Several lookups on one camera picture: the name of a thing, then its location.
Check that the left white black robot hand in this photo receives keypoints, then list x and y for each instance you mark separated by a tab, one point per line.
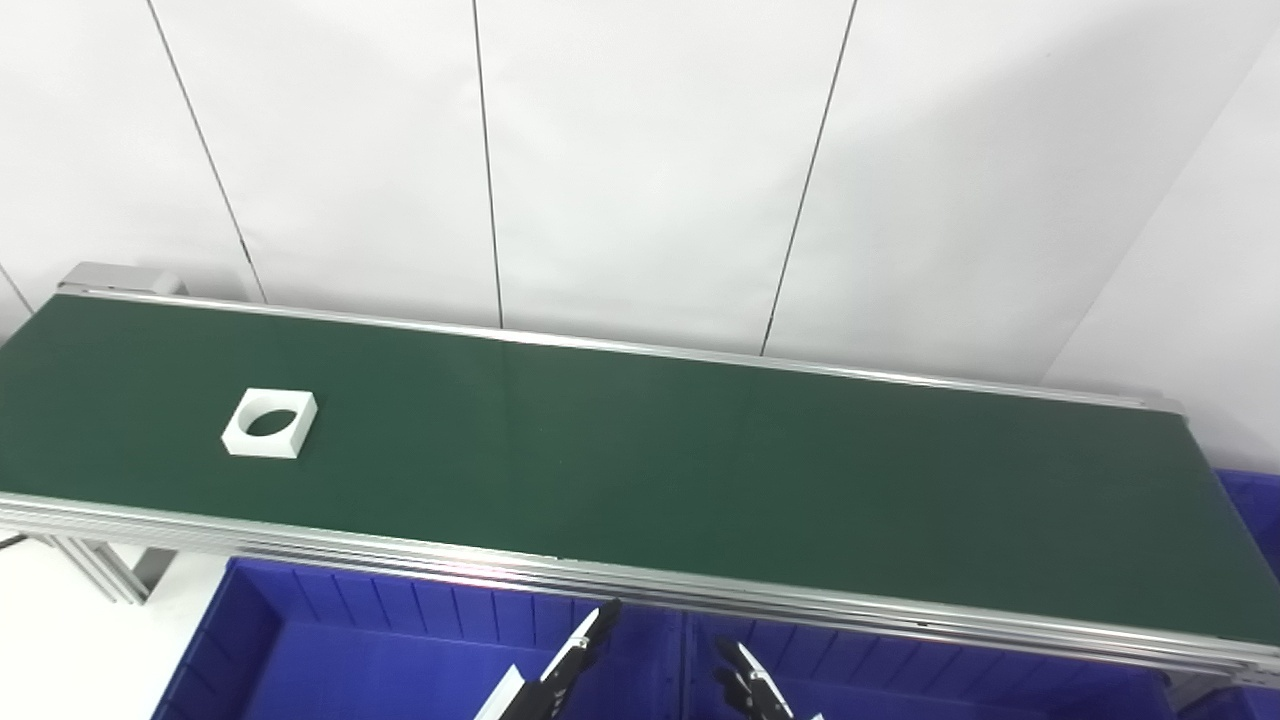
545	690

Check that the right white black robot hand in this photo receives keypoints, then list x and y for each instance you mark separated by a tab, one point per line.
755	695

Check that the white square part round hole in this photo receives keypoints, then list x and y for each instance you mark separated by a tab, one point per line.
240	435

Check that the blue plastic bin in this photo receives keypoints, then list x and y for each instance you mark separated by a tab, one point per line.
350	660
950	690
1255	510

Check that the green conveyor belt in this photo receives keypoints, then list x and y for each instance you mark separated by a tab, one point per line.
640	470

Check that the gray conveyor end housing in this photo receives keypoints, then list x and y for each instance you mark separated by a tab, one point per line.
120	278

